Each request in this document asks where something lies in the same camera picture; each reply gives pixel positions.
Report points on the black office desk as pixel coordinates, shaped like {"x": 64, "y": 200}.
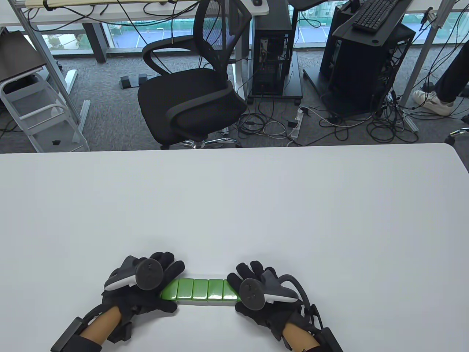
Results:
{"x": 351, "y": 31}

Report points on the person's right forearm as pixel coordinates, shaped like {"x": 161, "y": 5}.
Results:
{"x": 300, "y": 337}

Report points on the person's left forearm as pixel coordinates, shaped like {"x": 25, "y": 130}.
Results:
{"x": 102, "y": 324}

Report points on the black keyboard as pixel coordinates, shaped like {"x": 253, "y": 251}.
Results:
{"x": 377, "y": 13}

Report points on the black computer tower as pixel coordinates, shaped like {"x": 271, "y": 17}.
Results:
{"x": 271, "y": 22}

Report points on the white power strip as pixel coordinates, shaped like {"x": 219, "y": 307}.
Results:
{"x": 296, "y": 126}

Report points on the white step stool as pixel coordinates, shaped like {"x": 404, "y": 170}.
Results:
{"x": 40, "y": 137}

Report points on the open black computer case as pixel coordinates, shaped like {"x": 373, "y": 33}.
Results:
{"x": 359, "y": 73}

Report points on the group of green mahjong tiles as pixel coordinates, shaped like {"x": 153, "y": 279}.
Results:
{"x": 199, "y": 289}

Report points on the aluminium frame post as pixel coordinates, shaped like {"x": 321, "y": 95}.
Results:
{"x": 421, "y": 62}
{"x": 44, "y": 55}

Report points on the person's right hand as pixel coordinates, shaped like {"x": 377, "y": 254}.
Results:
{"x": 263, "y": 319}

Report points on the black mesh office chair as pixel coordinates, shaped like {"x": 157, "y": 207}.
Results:
{"x": 190, "y": 99}

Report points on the black foot pedal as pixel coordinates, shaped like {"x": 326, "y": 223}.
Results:
{"x": 125, "y": 82}
{"x": 143, "y": 78}

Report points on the chrome chair base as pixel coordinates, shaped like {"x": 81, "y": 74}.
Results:
{"x": 456, "y": 134}

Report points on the person's left hand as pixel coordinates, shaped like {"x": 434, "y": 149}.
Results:
{"x": 146, "y": 300}

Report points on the dark grey flat panel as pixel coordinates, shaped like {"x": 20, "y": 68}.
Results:
{"x": 18, "y": 55}

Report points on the grey hand tracking controller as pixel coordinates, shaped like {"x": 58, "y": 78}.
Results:
{"x": 148, "y": 273}
{"x": 252, "y": 295}

